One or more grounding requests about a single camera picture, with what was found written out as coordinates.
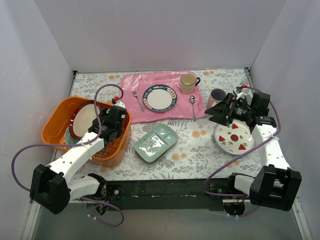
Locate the orange plastic bin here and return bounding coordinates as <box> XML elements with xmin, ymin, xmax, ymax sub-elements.
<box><xmin>41</xmin><ymin>96</ymin><xmax>132</xmax><ymax>168</ymax></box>

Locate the metal fork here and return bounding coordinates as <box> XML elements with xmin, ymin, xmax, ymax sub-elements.
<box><xmin>132</xmin><ymin>91</ymin><xmax>145</xmax><ymax>112</ymax></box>

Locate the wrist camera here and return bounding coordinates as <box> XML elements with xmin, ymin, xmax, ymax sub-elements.
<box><xmin>111</xmin><ymin>96</ymin><xmax>126</xmax><ymax>109</ymax></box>
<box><xmin>232</xmin><ymin>84</ymin><xmax>248</xmax><ymax>100</ymax></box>

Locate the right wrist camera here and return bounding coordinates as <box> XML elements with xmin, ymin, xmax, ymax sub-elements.
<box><xmin>232</xmin><ymin>84</ymin><xmax>248</xmax><ymax>100</ymax></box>

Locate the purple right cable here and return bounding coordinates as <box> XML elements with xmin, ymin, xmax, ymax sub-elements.
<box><xmin>202</xmin><ymin>85</ymin><xmax>283</xmax><ymax>218</ymax></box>

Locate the white plate green rim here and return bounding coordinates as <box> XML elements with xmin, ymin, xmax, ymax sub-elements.
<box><xmin>142</xmin><ymin>84</ymin><xmax>178</xmax><ymax>113</ymax></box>

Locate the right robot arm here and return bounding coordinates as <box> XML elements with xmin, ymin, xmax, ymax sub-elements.
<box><xmin>205</xmin><ymin>91</ymin><xmax>302</xmax><ymax>211</ymax></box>

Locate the cream mug black handle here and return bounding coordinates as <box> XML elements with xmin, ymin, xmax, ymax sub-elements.
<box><xmin>179</xmin><ymin>73</ymin><xmax>201</xmax><ymax>94</ymax></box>

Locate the cream plate dark red rim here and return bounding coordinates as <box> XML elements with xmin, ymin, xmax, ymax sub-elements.
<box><xmin>68</xmin><ymin>100</ymin><xmax>101</xmax><ymax>140</ymax></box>

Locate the light green divided tray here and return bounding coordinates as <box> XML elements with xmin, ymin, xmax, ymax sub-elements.
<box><xmin>134</xmin><ymin>124</ymin><xmax>179</xmax><ymax>164</ymax></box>

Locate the red and teal floral plate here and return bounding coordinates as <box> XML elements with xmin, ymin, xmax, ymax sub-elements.
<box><xmin>64</xmin><ymin>127</ymin><xmax>79</xmax><ymax>145</ymax></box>

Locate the metal spoon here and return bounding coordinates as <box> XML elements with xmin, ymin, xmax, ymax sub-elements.
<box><xmin>189</xmin><ymin>95</ymin><xmax>197</xmax><ymax>122</ymax></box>

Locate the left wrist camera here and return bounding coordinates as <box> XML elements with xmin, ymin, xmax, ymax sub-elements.
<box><xmin>111</xmin><ymin>96</ymin><xmax>126</xmax><ymax>109</ymax></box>

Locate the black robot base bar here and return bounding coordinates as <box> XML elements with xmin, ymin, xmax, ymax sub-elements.
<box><xmin>99</xmin><ymin>172</ymin><xmax>251</xmax><ymax>211</ymax></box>

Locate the dark green mug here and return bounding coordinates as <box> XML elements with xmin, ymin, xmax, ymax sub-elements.
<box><xmin>238</xmin><ymin>96</ymin><xmax>248</xmax><ymax>107</ymax></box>

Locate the aluminium frame rail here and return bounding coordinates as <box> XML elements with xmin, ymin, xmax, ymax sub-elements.
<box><xmin>244</xmin><ymin>66</ymin><xmax>286</xmax><ymax>181</ymax></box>

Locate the white watermelon plate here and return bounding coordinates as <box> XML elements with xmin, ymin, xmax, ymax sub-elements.
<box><xmin>213</xmin><ymin>119</ymin><xmax>255</xmax><ymax>156</ymax></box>

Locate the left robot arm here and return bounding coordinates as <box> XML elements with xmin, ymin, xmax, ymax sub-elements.
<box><xmin>29</xmin><ymin>105</ymin><xmax>127</xmax><ymax>215</ymax></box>

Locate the pink mug purple inside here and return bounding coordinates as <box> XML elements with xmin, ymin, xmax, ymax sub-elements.
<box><xmin>206</xmin><ymin>88</ymin><xmax>227</xmax><ymax>109</ymax></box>

